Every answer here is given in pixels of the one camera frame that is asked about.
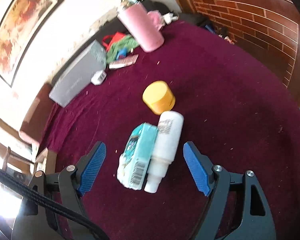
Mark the brown cardboard box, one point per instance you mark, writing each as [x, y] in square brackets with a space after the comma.
[46, 161]

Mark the grey rectangular box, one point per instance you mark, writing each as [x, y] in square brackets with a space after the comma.
[78, 74]

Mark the blue small object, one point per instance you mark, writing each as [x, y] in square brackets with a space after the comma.
[122, 53]

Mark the framed wall painting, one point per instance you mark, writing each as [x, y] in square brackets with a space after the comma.
[19, 25]

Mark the white lotion bottle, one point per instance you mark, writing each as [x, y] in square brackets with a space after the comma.
[169, 131]

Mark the brick pattern wooden ledge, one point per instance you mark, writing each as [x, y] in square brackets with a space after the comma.
[267, 29]

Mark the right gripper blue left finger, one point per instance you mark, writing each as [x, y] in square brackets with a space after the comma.
[88, 168]

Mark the yellow round jar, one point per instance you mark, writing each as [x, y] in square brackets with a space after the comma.
[158, 97]

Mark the teal tissue pack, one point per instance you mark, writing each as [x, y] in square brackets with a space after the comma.
[134, 160]

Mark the green cloth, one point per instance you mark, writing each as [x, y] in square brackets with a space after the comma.
[128, 42]

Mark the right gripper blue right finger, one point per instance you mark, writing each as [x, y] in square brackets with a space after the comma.
[200, 167]

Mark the pink cloth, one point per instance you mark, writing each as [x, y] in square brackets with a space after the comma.
[157, 19]

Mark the small white usb charger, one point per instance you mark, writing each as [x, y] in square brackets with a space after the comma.
[99, 77]

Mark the pink thermos bottle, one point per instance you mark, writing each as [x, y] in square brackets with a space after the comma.
[133, 16]

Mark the maroon bed blanket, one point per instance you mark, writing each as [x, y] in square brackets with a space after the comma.
[195, 88]

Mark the dark wooden chair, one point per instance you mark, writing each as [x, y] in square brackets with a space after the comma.
[17, 166]

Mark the pink flat tube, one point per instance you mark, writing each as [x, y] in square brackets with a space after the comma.
[125, 62]

